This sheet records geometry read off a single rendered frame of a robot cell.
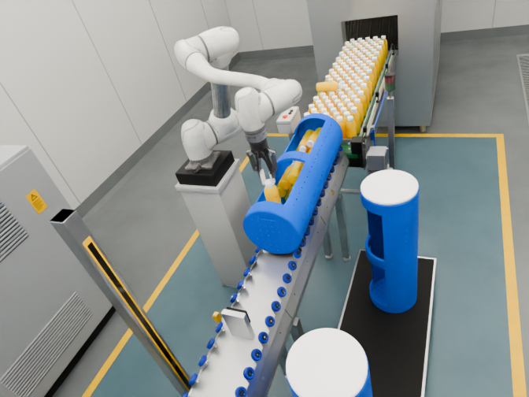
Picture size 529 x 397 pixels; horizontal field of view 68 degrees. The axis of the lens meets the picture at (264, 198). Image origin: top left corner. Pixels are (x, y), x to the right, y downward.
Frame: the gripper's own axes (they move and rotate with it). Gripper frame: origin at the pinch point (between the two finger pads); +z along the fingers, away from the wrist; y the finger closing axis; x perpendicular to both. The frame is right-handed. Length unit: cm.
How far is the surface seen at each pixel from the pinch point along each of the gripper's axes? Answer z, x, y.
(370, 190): 30, 31, 38
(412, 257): 72, 28, 58
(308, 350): 30, -59, 31
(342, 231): 102, 71, 8
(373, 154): 48, 89, 29
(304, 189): 15.3, 11.7, 11.0
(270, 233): 24.3, -10.7, -0.1
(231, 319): 28, -55, -1
